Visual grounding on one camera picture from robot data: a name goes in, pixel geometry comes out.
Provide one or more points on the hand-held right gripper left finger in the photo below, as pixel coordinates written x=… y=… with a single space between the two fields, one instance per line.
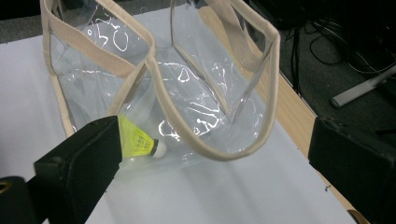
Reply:
x=81 y=168

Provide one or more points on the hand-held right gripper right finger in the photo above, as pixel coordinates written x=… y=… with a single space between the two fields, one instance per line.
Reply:
x=358 y=168

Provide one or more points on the yellow shuttlecock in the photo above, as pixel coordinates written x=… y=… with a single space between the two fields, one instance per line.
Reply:
x=137 y=141

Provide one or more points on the transparent tote bag beige trim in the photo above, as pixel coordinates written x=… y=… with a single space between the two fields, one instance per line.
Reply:
x=193 y=93

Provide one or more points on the white bar on floor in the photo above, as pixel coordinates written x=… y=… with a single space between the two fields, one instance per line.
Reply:
x=358 y=91

